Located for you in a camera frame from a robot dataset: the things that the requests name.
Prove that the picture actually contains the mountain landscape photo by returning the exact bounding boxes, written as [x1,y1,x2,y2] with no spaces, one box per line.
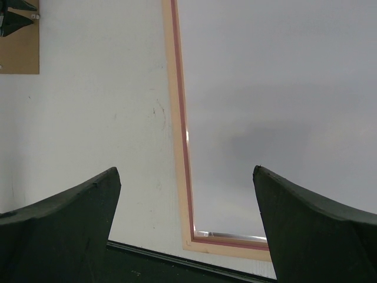
[177,0,376,237]

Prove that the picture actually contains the pink wooden picture frame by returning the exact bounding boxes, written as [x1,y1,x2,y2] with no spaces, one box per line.
[161,1,271,262]

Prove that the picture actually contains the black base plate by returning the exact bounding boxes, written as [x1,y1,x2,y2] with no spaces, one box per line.
[100,239,279,283]

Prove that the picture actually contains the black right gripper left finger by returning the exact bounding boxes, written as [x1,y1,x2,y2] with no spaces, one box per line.
[1,167,121,282]

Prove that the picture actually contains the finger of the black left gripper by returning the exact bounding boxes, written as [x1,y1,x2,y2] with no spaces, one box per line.
[1,11,33,37]
[5,0,38,12]

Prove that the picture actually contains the brown cardboard backing board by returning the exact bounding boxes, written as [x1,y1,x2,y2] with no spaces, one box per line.
[1,1,40,75]

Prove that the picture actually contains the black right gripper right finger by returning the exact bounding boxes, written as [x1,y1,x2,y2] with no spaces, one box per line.
[253,166,376,282]

